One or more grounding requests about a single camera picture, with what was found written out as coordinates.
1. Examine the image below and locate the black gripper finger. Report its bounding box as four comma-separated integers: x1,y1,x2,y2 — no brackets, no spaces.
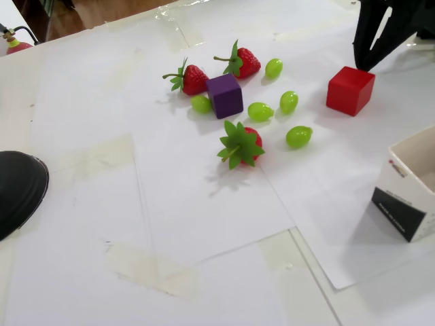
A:
364,0,430,72
352,0,392,70

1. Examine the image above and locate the red wooden cube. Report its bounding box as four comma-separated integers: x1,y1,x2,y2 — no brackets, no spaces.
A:
326,66,377,117

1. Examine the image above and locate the purple wooden cube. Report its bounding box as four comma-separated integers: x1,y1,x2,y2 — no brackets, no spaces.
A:
205,73,245,120

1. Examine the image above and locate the green plastic grape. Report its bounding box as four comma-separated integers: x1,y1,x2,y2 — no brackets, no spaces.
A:
264,58,284,80
279,90,300,115
285,126,313,149
247,102,275,123
190,94,213,115

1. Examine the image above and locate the red plastic strawberry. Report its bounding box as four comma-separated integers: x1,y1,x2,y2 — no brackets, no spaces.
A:
213,39,262,82
217,121,266,170
162,56,214,96

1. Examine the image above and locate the white black cardboard box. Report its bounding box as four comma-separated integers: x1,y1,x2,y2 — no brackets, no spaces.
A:
370,125,435,244

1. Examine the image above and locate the clear tape strip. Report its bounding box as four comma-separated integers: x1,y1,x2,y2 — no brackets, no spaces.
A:
258,228,309,272
154,6,207,52
66,132,137,180
104,241,201,300

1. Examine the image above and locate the dark wooden cabinet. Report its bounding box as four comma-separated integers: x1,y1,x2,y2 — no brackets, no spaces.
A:
12,0,86,43

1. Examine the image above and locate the red fire extinguisher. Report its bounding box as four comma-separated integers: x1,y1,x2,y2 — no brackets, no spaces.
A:
0,22,41,56

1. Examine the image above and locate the black round object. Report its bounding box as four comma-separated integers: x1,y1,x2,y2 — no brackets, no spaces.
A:
0,150,50,242

